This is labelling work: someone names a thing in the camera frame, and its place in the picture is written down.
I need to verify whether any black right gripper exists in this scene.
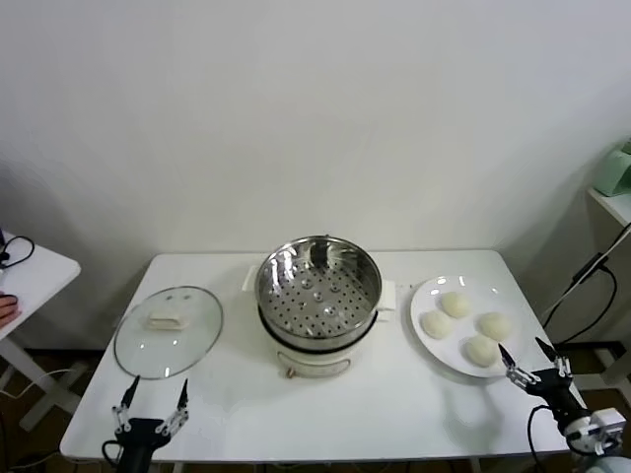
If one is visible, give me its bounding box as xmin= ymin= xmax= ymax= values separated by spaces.
xmin=498 ymin=336 xmax=586 ymax=429

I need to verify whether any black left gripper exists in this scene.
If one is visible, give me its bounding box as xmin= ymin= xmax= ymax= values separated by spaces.
xmin=111 ymin=375 xmax=192 ymax=473

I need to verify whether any white steamed baozi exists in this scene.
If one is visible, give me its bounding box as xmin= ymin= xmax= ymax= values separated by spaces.
xmin=476 ymin=311 xmax=512 ymax=342
xmin=464 ymin=334 xmax=503 ymax=369
xmin=419 ymin=309 xmax=455 ymax=341
xmin=440 ymin=291 xmax=472 ymax=319

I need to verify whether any perforated steel steamer basket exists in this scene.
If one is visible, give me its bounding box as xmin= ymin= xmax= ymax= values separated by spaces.
xmin=254 ymin=236 xmax=385 ymax=345

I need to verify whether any person's bare hand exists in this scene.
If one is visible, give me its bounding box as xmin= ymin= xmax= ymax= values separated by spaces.
xmin=0 ymin=293 xmax=23 ymax=329

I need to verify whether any glass pot lid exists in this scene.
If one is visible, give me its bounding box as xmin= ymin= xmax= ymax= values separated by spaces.
xmin=113 ymin=284 xmax=226 ymax=380

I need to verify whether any white round plate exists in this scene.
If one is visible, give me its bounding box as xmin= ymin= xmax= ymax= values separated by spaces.
xmin=409 ymin=275 xmax=531 ymax=379

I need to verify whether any white electric cooking pot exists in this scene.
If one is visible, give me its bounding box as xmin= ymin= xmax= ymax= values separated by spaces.
xmin=242 ymin=263 xmax=399 ymax=380

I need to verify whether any white side table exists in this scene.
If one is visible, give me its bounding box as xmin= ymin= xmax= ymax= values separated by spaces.
xmin=0 ymin=231 xmax=83 ymax=430

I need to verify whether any pale green appliance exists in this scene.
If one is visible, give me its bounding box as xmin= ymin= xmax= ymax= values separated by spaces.
xmin=593 ymin=140 xmax=631 ymax=197

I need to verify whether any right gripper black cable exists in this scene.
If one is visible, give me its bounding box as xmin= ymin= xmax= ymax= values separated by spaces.
xmin=527 ymin=404 xmax=583 ymax=460

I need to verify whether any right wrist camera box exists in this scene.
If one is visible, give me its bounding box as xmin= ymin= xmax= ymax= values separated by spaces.
xmin=590 ymin=407 xmax=626 ymax=454

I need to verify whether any white floor cable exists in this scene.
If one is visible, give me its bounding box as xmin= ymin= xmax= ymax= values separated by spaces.
xmin=0 ymin=366 xmax=76 ymax=398

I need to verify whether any black power adapter cable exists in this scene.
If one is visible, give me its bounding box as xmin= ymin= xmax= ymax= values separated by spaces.
xmin=541 ymin=251 xmax=619 ymax=347

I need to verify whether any thin white hanging cable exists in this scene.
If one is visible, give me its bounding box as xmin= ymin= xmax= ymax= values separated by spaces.
xmin=541 ymin=226 xmax=631 ymax=320

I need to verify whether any black cable loop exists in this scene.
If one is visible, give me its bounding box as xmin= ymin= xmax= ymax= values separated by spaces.
xmin=0 ymin=235 xmax=35 ymax=270

